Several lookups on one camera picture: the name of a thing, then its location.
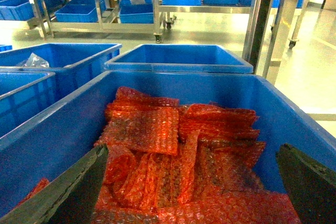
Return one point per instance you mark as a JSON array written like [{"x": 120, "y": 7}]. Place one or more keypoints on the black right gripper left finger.
[{"x": 70, "y": 198}]

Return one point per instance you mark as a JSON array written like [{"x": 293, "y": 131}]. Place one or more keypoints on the empty blue bin rear right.
[{"x": 179, "y": 58}]

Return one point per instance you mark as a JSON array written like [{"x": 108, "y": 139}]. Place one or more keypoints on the clear plastic bag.
[{"x": 34, "y": 61}]

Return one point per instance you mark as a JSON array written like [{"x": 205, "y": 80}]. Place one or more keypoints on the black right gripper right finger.
[{"x": 309, "y": 184}]

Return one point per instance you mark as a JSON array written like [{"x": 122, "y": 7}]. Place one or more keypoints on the blue bin front left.
[{"x": 23, "y": 95}]

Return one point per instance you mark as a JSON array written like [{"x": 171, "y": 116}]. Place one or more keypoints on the far stainless steel cart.
[{"x": 101, "y": 16}]

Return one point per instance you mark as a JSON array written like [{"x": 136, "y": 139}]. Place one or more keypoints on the blue bin with red bags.
[{"x": 52, "y": 141}]

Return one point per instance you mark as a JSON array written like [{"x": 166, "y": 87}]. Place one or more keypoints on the red bubble wrap bags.
[{"x": 172, "y": 163}]

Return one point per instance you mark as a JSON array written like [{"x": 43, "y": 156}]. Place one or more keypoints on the blue bin with clear bag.
[{"x": 74, "y": 64}]

